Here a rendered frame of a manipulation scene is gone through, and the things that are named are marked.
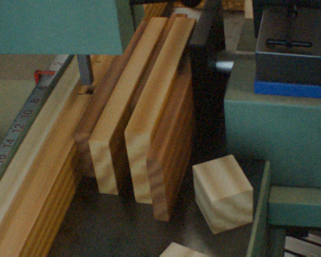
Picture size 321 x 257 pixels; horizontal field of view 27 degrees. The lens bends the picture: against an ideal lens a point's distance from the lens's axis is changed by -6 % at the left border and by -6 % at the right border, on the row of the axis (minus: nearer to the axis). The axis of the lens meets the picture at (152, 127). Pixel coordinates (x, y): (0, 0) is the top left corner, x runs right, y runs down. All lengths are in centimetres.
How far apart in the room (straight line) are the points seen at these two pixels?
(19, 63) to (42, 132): 206
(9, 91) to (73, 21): 39
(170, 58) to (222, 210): 15
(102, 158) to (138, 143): 4
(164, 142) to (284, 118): 11
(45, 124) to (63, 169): 5
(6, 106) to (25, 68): 169
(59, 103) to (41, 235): 14
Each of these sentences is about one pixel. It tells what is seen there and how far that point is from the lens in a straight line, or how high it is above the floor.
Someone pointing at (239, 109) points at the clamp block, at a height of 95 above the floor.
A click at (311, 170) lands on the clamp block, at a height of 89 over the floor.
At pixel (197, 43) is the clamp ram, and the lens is 56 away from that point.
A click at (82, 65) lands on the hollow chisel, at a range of 60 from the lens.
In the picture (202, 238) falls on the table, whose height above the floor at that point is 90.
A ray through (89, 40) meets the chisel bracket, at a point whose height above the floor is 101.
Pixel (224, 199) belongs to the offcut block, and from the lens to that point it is 50.
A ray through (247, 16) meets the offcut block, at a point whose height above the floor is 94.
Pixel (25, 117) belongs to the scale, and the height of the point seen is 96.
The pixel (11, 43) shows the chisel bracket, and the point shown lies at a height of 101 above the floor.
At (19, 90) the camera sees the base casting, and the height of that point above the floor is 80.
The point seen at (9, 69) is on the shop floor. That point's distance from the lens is 260.
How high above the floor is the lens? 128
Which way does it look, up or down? 37 degrees down
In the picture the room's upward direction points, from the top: 8 degrees counter-clockwise
